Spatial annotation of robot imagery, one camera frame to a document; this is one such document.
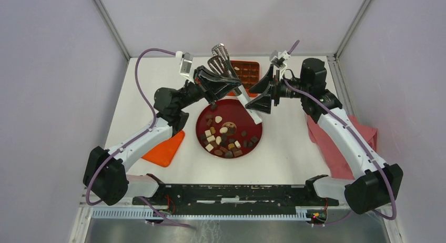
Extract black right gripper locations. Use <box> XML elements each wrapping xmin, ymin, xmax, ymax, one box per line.
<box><xmin>246</xmin><ymin>64</ymin><xmax>309</xmax><ymax>114</ymax></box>

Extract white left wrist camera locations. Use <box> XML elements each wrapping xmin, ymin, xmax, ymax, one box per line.
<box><xmin>175</xmin><ymin>51</ymin><xmax>194</xmax><ymax>83</ymax></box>

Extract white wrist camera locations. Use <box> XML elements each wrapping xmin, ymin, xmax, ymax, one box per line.
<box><xmin>175</xmin><ymin>51</ymin><xmax>194</xmax><ymax>83</ymax></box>
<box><xmin>270</xmin><ymin>50</ymin><xmax>290</xmax><ymax>69</ymax></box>

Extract orange box lid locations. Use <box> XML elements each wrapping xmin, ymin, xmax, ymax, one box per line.
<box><xmin>142</xmin><ymin>131</ymin><xmax>185</xmax><ymax>168</ymax></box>

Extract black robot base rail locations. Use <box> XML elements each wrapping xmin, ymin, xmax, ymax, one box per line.
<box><xmin>147</xmin><ymin>179</ymin><xmax>339</xmax><ymax>215</ymax></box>

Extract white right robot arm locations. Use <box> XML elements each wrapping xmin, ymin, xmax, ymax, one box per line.
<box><xmin>246</xmin><ymin>58</ymin><xmax>403</xmax><ymax>220</ymax></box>

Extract white cable duct strip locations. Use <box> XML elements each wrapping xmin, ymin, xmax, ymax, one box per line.
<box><xmin>92</xmin><ymin>207</ymin><xmax>311</xmax><ymax>222</ymax></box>

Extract white oval chocolate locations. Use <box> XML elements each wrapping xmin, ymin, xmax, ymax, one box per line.
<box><xmin>219</xmin><ymin>127</ymin><xmax>228</xmax><ymax>134</ymax></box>

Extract metal tongs with white handle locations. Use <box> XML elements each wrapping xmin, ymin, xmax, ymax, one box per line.
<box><xmin>207</xmin><ymin>43</ymin><xmax>262</xmax><ymax>125</ymax></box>

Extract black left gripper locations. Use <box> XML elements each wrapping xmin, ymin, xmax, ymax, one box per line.
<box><xmin>176</xmin><ymin>65</ymin><xmax>241</xmax><ymax>110</ymax></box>

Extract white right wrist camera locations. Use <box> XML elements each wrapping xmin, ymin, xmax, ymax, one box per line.
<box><xmin>270</xmin><ymin>50</ymin><xmax>290</xmax><ymax>69</ymax></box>

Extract orange chocolate box with dividers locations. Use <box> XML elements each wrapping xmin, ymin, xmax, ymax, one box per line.
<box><xmin>230</xmin><ymin>60</ymin><xmax>260</xmax><ymax>98</ymax></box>

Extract round red lacquer tray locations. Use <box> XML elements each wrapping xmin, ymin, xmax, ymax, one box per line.
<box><xmin>195</xmin><ymin>99</ymin><xmax>263</xmax><ymax>159</ymax></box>

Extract pink cloth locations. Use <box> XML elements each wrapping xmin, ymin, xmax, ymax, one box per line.
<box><xmin>306</xmin><ymin>114</ymin><xmax>379</xmax><ymax>180</ymax></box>

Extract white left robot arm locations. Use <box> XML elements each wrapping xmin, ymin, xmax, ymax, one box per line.
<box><xmin>83</xmin><ymin>66</ymin><xmax>241</xmax><ymax>206</ymax></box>

